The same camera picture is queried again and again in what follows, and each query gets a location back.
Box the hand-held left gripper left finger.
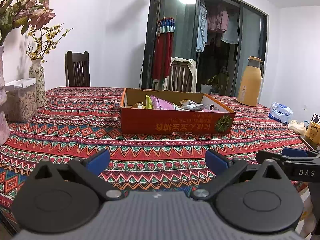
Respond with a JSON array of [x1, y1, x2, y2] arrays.
[[32, 149, 125, 201]]

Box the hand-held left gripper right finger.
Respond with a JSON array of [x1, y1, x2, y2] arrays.
[[191, 149, 283, 202]]

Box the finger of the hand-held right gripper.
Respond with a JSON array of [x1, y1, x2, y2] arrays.
[[255, 150, 292, 168], [282, 147, 320, 159]]

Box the orange cardboard box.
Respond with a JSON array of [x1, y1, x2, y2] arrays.
[[121, 87, 236, 135]]

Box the pile of mixed snack packets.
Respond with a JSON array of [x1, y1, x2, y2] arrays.
[[130, 94, 222, 112]]

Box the pink snack wrapper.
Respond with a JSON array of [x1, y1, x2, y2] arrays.
[[151, 95, 177, 110]]

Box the dark tray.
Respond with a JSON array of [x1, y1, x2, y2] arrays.
[[299, 135, 320, 152]]

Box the cream plastic bag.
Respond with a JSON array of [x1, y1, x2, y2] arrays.
[[288, 119, 307, 136]]

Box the yellow bear mug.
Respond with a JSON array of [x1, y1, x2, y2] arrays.
[[306, 121, 320, 145]]

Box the blue white tissue pack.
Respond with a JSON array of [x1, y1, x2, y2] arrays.
[[269, 102, 293, 124]]

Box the yellow thermos jug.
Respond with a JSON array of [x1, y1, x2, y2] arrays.
[[237, 56, 265, 107]]

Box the brown slatted wooden chair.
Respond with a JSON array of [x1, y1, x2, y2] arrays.
[[169, 57, 198, 93]]

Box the chair with draped cloth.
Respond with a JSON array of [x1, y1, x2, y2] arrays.
[[171, 57, 198, 93]]

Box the dark wooden chair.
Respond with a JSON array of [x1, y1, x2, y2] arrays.
[[65, 51, 91, 87]]

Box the clear container with white lid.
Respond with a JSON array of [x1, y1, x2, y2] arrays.
[[5, 77, 38, 123]]

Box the speckled white vase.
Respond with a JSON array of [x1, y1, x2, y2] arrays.
[[29, 59, 47, 108]]

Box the red blue tassel decoration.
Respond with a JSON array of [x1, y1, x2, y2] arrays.
[[152, 17, 175, 80]]

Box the white hanging garment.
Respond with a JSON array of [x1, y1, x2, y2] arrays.
[[220, 17, 239, 45]]

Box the light blue hanging shirt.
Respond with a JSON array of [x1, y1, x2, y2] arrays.
[[196, 1, 208, 53]]

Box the yellow blossom branches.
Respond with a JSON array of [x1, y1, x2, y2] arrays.
[[26, 24, 73, 63]]

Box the dark framed glass sliding door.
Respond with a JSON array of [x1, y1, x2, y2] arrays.
[[141, 0, 268, 98]]

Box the pink hanging garment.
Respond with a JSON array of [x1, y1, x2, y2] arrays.
[[206, 5, 230, 33]]

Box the dried pink flowers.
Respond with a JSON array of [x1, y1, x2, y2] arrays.
[[0, 0, 67, 46]]

